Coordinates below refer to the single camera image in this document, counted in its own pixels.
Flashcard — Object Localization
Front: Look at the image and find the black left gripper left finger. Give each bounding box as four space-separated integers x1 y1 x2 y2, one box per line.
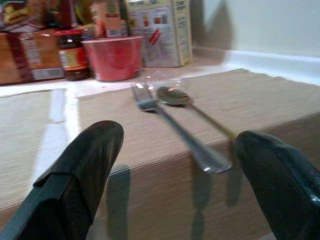
0 120 125 240

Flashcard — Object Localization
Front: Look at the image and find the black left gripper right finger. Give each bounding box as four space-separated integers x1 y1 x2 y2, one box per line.
235 130 320 240

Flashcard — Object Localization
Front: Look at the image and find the beige woven placemat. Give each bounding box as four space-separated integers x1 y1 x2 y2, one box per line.
74 67 320 240
0 87 69 222

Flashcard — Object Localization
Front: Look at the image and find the silver metal fork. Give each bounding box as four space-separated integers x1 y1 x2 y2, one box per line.
130 81 234 175

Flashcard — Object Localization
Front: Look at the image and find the dark sauce jar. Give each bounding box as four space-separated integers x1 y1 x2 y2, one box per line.
54 29 91 82

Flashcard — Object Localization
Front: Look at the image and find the red plastic bowl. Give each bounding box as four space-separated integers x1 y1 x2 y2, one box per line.
81 34 145 82

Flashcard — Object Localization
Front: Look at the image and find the brown cardboard box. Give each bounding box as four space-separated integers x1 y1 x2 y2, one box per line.
0 28 66 86

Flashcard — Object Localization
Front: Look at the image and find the silver metal spoon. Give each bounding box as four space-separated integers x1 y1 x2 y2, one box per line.
156 85 238 146

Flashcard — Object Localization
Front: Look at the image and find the orange printed carton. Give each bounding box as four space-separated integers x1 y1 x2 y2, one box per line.
89 0 129 39

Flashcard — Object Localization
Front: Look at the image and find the white printed food box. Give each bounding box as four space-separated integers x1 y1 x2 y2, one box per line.
124 0 194 69

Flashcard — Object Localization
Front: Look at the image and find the yellow snack package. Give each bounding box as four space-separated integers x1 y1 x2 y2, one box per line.
0 0 49 33

